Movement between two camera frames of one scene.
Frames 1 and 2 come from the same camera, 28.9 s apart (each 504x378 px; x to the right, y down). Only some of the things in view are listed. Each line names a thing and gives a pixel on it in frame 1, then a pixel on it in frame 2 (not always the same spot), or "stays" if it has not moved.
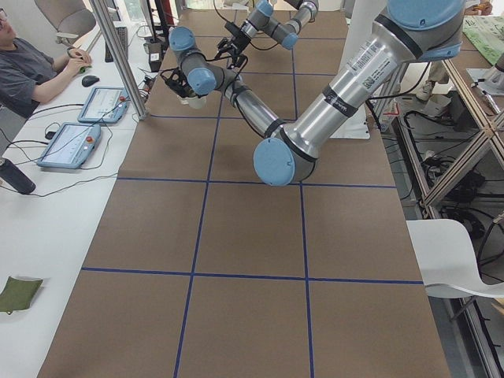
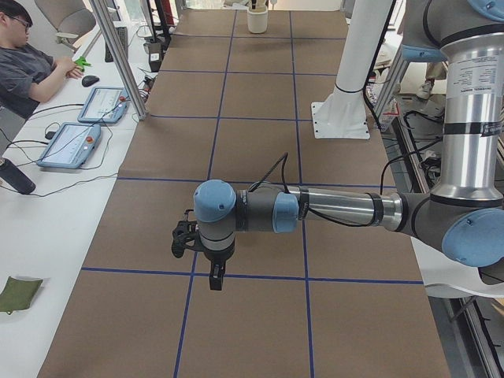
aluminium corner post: x=112 y=40 stays
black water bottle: x=16 y=177 stays
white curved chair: x=446 y=260 stays
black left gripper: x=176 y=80 to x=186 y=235
